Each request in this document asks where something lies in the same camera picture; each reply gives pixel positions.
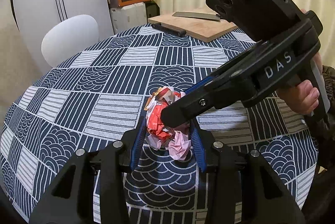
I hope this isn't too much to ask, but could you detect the pink red wrapper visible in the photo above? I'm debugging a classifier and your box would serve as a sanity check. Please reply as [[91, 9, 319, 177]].
[[144, 86, 191, 161]]

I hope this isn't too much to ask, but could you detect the kitchen cleaver knife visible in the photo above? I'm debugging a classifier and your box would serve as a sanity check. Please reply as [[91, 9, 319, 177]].
[[172, 12, 221, 22]]

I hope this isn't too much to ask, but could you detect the person's right hand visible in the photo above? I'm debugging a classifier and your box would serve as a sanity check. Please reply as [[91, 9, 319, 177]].
[[276, 80, 320, 115]]

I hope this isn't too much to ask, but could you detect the wooden cutting board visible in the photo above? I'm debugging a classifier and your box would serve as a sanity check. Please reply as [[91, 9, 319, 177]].
[[148, 6, 238, 42]]

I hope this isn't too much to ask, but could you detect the blue patterned tablecloth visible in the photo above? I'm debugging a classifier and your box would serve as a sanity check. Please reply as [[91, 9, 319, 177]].
[[1, 24, 318, 223]]

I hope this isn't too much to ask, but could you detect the black box beside styrofoam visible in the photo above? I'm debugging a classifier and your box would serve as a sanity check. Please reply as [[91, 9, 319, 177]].
[[145, 0, 160, 19]]

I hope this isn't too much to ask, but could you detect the white styrofoam box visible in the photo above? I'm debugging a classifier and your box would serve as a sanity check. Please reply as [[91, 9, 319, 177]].
[[110, 2, 147, 34]]

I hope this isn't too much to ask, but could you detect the white chair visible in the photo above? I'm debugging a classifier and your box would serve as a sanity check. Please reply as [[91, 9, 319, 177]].
[[41, 15, 99, 67]]

